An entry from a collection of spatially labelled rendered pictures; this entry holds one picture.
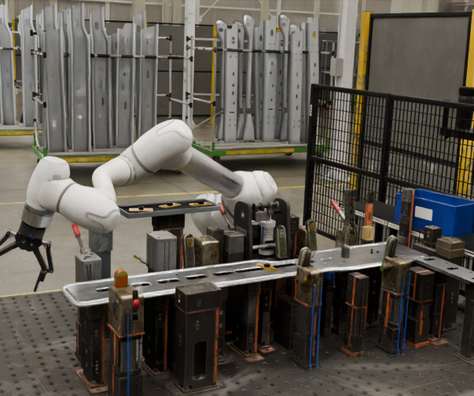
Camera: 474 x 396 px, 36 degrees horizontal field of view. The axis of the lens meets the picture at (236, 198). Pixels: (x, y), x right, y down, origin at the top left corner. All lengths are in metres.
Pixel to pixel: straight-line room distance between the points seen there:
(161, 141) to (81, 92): 6.75
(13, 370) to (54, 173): 0.71
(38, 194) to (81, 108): 7.14
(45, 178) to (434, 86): 3.27
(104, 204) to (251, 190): 1.02
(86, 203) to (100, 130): 7.49
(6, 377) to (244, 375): 0.76
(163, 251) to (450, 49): 2.86
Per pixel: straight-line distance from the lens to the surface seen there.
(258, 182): 3.06
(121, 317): 2.12
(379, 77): 5.48
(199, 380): 2.35
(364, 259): 2.75
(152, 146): 2.62
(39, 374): 2.51
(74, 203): 2.15
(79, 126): 9.33
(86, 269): 2.43
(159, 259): 2.51
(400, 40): 5.29
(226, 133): 10.34
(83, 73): 9.33
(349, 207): 2.92
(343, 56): 9.51
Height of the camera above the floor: 1.79
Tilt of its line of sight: 12 degrees down
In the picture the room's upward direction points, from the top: 2 degrees clockwise
